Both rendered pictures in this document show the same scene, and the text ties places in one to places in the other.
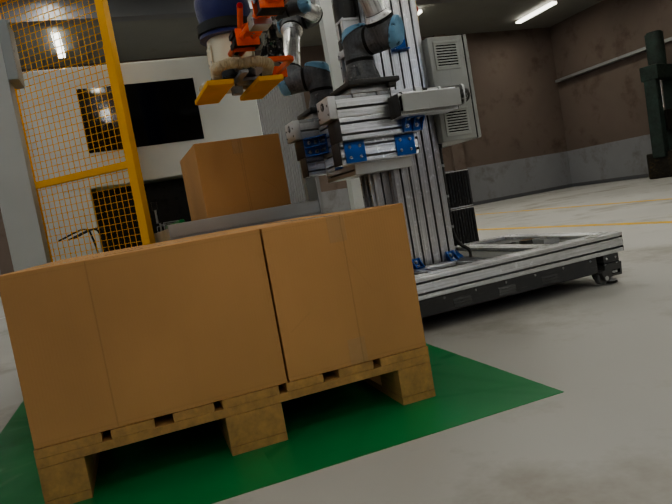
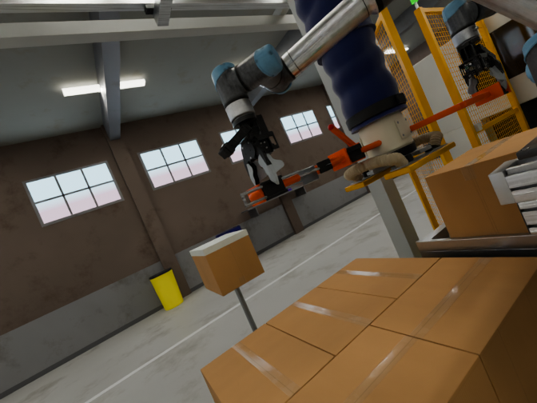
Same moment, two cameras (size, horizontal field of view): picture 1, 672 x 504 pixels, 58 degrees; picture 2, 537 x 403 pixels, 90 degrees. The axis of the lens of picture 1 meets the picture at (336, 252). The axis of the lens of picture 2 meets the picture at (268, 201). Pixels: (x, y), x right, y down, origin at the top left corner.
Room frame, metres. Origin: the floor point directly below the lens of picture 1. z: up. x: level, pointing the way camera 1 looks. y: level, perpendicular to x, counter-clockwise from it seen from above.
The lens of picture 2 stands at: (1.71, -0.68, 1.17)
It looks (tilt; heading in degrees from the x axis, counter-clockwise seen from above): 0 degrees down; 79
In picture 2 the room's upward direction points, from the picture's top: 24 degrees counter-clockwise
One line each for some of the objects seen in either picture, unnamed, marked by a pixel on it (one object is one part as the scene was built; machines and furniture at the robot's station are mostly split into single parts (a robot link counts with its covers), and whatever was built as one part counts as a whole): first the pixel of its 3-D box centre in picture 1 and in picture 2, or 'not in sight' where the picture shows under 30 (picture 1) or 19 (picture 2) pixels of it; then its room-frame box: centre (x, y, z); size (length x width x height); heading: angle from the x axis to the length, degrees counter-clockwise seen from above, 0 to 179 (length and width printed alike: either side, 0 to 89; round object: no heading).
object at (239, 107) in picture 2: not in sight; (240, 113); (1.88, 0.07, 1.43); 0.08 x 0.08 x 0.05
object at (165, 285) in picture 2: not in sight; (167, 289); (0.25, 5.05, 0.35); 0.45 x 0.44 x 0.71; 20
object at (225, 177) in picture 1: (233, 187); (506, 185); (3.10, 0.46, 0.75); 0.60 x 0.40 x 0.40; 20
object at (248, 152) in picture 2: not in sight; (254, 138); (1.89, 0.07, 1.35); 0.09 x 0.08 x 0.12; 20
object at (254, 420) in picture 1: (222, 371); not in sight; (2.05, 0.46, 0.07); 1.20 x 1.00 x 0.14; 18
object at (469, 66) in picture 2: (271, 40); (473, 58); (2.77, 0.12, 1.34); 0.09 x 0.08 x 0.12; 20
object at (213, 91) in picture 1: (212, 88); (377, 171); (2.39, 0.36, 1.10); 0.34 x 0.10 x 0.05; 20
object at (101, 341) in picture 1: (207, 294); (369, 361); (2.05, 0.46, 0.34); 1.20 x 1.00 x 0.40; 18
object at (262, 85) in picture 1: (259, 84); (419, 156); (2.46, 0.18, 1.09); 0.34 x 0.10 x 0.05; 20
